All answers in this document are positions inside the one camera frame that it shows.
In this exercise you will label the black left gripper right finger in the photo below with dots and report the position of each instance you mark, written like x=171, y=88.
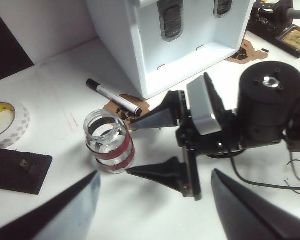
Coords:
x=252, y=215

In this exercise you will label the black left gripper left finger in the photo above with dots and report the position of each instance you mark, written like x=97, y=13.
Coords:
x=60, y=215

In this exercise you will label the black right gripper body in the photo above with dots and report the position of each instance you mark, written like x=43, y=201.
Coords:
x=215, y=145

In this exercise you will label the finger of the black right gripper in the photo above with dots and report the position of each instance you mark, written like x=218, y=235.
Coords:
x=160, y=120
x=170, y=172

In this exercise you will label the clear bottle with red bands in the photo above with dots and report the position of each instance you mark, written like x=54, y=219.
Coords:
x=115, y=150

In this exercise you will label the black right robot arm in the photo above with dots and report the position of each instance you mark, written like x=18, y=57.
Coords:
x=265, y=112

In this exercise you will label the white water dispenser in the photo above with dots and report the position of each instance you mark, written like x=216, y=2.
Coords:
x=190, y=32

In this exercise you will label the grey dispenser lever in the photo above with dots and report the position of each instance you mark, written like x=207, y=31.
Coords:
x=222, y=7
x=171, y=22

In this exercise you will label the small black scrap pile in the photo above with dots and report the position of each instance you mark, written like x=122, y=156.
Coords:
x=242, y=53
x=126, y=116

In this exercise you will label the black and white marker pen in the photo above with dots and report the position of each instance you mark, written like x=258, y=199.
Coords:
x=110, y=95

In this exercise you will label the small bolt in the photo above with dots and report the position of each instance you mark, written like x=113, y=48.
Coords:
x=25, y=165

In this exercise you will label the black square foam pad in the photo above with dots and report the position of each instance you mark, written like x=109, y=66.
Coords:
x=10, y=175

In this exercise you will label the white tape roll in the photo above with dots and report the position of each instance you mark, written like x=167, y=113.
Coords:
x=20, y=125

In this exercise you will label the small black stick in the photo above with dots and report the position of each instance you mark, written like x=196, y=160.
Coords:
x=265, y=50

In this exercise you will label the black soldering iron stand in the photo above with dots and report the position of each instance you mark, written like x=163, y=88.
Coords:
x=265, y=20

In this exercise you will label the white backdrop board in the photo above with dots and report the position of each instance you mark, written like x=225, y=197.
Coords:
x=52, y=22

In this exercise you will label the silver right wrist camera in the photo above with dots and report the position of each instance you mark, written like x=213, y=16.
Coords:
x=202, y=107

